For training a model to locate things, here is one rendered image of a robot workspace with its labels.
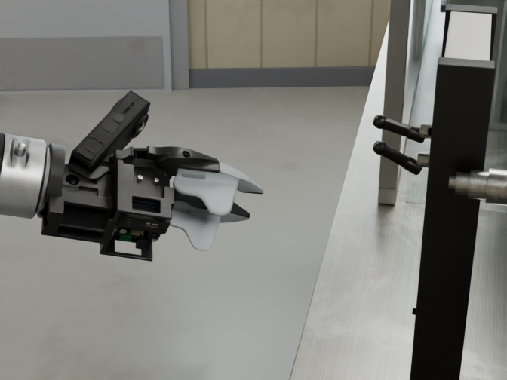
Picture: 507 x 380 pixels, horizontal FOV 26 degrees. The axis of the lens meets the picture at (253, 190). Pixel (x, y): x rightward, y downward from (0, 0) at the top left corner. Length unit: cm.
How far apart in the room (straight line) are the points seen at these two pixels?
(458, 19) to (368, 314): 60
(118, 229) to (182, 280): 221
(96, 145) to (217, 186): 12
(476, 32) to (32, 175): 43
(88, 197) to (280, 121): 320
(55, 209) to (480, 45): 41
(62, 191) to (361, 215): 86
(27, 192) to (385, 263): 79
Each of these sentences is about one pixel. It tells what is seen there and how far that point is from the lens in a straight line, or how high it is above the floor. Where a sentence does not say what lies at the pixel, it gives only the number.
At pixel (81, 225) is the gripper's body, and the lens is 103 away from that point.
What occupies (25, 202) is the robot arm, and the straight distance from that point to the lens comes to 102.
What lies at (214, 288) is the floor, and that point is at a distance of 322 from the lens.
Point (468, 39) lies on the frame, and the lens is 104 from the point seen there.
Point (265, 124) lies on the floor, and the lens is 418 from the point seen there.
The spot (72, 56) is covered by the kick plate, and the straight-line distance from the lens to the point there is 443.
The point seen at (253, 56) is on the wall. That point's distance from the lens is 446.
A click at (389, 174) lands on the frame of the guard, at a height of 96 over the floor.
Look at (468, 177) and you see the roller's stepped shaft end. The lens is 100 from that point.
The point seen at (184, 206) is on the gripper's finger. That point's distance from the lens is 110.
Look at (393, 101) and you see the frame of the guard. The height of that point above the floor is 109.
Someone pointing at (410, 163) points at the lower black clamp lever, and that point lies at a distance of 104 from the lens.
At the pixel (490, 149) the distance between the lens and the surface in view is 179.
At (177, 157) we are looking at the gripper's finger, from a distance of 104.
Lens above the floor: 181
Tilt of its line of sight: 29 degrees down
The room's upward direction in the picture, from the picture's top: straight up
